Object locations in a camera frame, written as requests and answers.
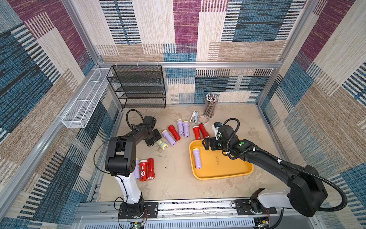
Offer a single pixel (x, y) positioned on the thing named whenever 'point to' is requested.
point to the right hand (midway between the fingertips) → (211, 143)
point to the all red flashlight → (174, 133)
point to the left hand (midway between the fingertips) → (159, 138)
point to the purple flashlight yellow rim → (166, 134)
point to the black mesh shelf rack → (138, 86)
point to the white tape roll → (203, 118)
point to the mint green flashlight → (163, 145)
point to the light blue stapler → (194, 117)
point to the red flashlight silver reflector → (203, 131)
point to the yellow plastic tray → (215, 164)
